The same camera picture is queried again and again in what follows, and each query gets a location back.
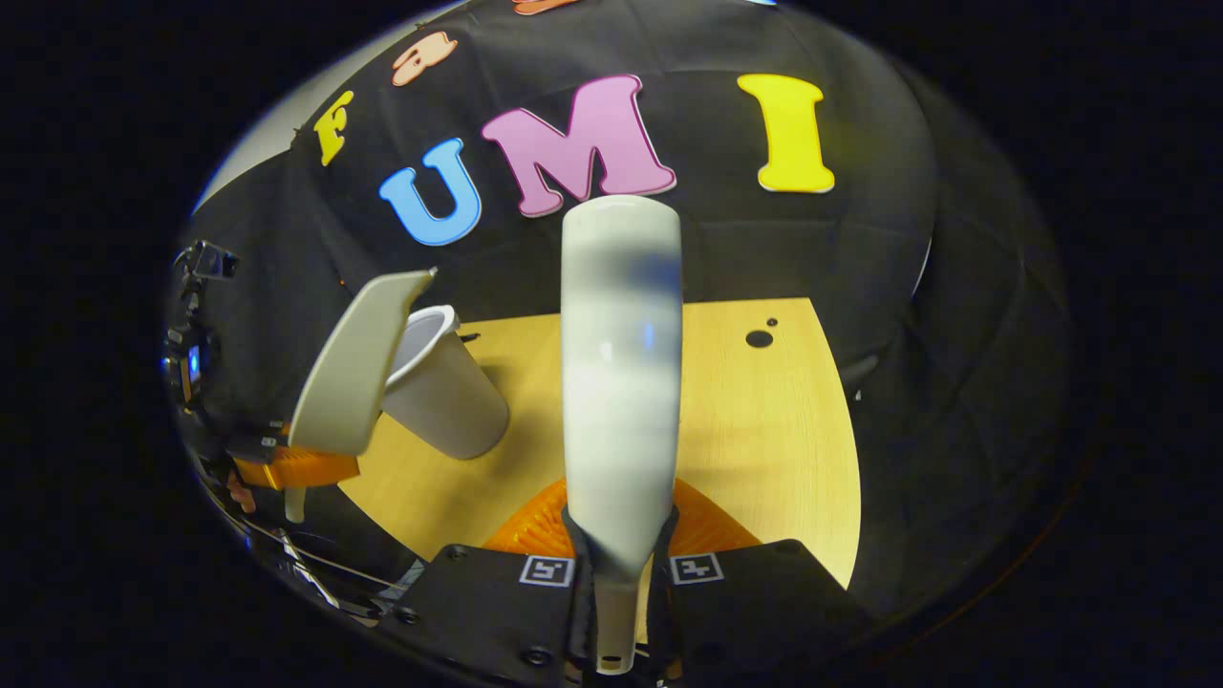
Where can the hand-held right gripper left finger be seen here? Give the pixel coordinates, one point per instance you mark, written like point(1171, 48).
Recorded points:
point(487, 602)

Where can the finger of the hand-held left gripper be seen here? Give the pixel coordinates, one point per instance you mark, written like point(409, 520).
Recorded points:
point(256, 441)
point(306, 468)

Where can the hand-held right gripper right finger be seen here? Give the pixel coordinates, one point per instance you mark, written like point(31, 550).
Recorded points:
point(755, 602)

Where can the white plastic dustpan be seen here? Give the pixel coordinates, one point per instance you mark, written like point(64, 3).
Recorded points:
point(349, 382)

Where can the white plastic garbage bin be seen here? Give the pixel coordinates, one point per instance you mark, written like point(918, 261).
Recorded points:
point(449, 401)

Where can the small white broom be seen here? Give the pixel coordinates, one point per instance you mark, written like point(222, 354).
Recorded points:
point(621, 382)

